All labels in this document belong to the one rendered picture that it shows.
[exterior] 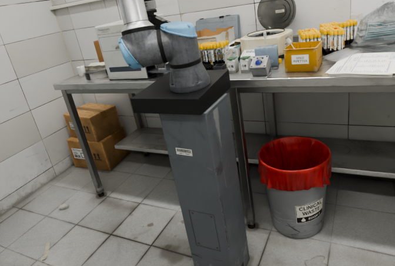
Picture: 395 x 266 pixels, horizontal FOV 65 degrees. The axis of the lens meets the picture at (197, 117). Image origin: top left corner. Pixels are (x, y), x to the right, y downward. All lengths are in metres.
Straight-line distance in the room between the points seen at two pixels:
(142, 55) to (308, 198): 1.03
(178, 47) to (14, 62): 1.85
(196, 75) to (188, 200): 0.53
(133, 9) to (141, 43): 0.11
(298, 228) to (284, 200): 0.19
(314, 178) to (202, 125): 0.67
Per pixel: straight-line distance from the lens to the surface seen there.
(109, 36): 1.75
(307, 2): 1.94
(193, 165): 1.19
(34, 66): 2.82
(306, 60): 1.36
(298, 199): 1.60
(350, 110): 2.07
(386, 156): 1.97
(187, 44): 1.06
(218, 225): 1.33
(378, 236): 1.87
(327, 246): 1.77
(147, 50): 1.07
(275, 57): 1.47
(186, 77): 1.08
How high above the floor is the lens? 1.26
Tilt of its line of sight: 22 degrees down
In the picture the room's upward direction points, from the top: 10 degrees counter-clockwise
